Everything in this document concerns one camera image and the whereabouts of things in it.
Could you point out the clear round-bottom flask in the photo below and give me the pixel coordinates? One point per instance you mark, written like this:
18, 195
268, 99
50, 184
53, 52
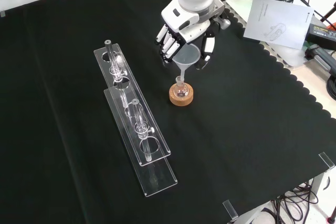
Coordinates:
181, 91

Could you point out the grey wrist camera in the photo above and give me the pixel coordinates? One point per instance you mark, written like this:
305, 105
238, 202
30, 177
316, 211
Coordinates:
224, 23

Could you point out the grey table leg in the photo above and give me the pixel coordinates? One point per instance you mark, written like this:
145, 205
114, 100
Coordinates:
319, 187

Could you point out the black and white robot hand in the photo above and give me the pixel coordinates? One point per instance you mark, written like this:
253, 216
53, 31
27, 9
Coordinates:
189, 22

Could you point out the translucent plastic funnel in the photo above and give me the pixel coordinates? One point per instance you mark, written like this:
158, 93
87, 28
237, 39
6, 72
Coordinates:
187, 56

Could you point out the clear acrylic funnel stand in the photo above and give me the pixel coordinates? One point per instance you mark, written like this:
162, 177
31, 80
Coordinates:
160, 171

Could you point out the white paper booklet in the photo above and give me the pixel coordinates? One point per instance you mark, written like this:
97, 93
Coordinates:
278, 22

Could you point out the clear cloth clip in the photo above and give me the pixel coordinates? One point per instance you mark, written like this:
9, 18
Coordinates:
230, 209
2, 14
326, 159

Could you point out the black table cloth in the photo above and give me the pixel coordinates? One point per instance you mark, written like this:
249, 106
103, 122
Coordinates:
236, 129

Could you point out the black tripod leg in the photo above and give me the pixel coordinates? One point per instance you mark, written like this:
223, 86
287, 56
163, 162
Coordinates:
328, 11

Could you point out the black power adapter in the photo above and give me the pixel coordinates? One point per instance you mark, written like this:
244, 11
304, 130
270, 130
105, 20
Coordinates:
323, 33

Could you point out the grey black device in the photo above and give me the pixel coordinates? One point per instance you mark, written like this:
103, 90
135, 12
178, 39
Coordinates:
323, 60

